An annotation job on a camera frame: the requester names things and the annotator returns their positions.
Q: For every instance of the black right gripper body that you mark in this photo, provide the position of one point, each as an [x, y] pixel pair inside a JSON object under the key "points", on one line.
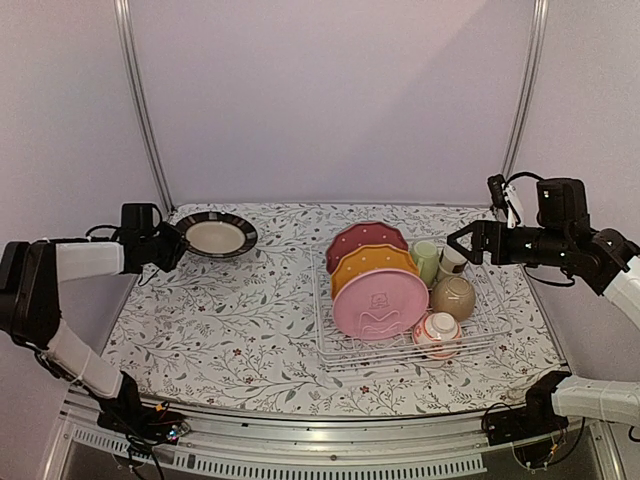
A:
{"points": [[549, 248]]}

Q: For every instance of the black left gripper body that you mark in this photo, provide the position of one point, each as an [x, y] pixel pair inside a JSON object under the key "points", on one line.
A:
{"points": [[164, 250]]}

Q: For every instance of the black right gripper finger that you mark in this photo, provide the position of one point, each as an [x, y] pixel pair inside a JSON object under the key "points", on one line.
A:
{"points": [[473, 255], [473, 229]]}

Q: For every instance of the black rimmed white plate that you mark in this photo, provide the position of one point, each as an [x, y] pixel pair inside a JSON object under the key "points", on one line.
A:
{"points": [[217, 235]]}

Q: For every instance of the red patterned white bowl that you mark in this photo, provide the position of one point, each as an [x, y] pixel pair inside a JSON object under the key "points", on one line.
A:
{"points": [[437, 335]]}

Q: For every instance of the yellow polka dot plate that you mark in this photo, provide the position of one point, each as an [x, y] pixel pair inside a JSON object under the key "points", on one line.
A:
{"points": [[368, 258]]}

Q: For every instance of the maroon polka dot plate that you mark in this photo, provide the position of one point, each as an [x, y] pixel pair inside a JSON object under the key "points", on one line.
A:
{"points": [[362, 234]]}

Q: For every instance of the pink bear plate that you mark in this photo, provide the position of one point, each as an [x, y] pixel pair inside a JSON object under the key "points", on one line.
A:
{"points": [[380, 304]]}

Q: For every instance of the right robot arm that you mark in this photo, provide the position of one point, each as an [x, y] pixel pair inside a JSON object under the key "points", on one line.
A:
{"points": [[606, 261]]}

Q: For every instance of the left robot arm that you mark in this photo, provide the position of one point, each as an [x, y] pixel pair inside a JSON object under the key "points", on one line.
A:
{"points": [[31, 315]]}

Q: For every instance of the white brown cup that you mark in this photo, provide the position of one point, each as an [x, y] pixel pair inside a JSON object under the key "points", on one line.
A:
{"points": [[451, 263]]}

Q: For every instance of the beige ceramic bowl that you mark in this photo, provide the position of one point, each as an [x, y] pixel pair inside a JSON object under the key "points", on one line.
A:
{"points": [[455, 296]]}

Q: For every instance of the light green mug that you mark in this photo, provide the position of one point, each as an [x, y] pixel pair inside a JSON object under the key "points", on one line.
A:
{"points": [[426, 258]]}

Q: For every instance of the floral tablecloth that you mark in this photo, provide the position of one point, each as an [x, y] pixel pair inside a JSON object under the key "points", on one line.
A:
{"points": [[241, 333]]}

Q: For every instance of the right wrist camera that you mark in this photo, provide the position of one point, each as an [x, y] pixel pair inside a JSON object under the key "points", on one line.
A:
{"points": [[504, 198]]}

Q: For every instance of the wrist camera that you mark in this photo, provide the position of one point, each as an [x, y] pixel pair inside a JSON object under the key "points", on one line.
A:
{"points": [[504, 198], [139, 216]]}

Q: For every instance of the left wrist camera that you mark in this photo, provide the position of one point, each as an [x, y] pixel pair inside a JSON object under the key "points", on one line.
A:
{"points": [[139, 216]]}

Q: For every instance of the white wire dish rack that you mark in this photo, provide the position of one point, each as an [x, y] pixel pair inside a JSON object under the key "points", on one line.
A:
{"points": [[488, 324]]}

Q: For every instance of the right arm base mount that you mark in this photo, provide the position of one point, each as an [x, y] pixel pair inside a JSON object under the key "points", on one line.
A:
{"points": [[504, 424]]}

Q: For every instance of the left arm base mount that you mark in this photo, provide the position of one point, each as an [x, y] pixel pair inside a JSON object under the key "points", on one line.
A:
{"points": [[153, 425]]}

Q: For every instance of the aluminium front rail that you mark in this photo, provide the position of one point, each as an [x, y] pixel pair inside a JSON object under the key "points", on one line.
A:
{"points": [[225, 444]]}

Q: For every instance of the right aluminium frame post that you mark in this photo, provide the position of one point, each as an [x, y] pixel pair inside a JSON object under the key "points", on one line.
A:
{"points": [[527, 89]]}

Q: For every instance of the aluminium frame post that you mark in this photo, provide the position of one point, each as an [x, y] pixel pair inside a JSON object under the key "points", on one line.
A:
{"points": [[134, 77], [527, 89]]}

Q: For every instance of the left aluminium frame post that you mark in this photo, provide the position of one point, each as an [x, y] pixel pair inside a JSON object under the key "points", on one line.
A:
{"points": [[134, 77]]}

